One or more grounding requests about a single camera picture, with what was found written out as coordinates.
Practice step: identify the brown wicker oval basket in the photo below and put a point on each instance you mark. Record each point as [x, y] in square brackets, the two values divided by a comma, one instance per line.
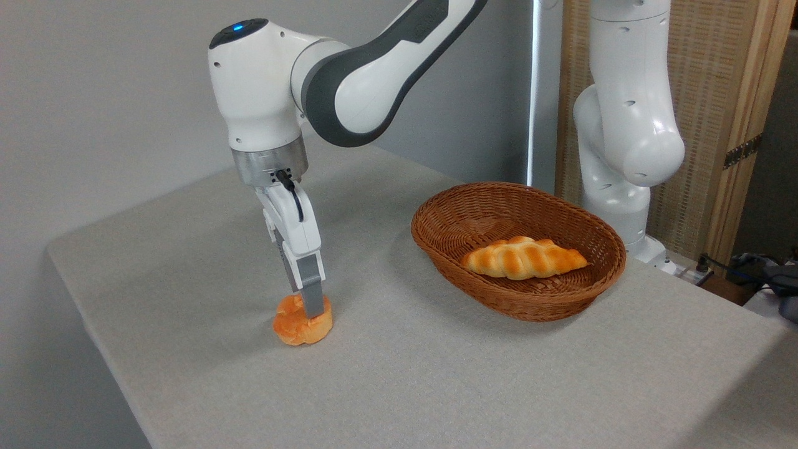
[530, 299]

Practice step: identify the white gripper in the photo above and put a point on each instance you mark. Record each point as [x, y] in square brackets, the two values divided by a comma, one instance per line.
[293, 224]

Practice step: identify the white power strip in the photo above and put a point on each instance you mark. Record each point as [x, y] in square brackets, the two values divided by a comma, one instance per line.
[689, 273]

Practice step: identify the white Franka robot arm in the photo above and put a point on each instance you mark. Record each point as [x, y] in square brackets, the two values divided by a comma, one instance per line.
[262, 93]

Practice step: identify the braided golden bread loaf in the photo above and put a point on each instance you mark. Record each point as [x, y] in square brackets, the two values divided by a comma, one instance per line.
[523, 259]

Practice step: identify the white vertical pole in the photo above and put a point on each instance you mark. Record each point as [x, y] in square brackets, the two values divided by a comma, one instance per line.
[533, 93]

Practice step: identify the grey tablecloth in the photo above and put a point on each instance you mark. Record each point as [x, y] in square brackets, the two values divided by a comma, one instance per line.
[374, 374]

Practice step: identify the dark metal screen hinge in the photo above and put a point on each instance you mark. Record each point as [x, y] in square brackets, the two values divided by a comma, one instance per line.
[742, 151]

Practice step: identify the round orange bread roll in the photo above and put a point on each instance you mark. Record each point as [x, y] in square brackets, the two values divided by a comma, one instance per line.
[299, 330]

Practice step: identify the dark grey bag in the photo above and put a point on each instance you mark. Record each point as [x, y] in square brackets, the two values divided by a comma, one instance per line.
[787, 293]

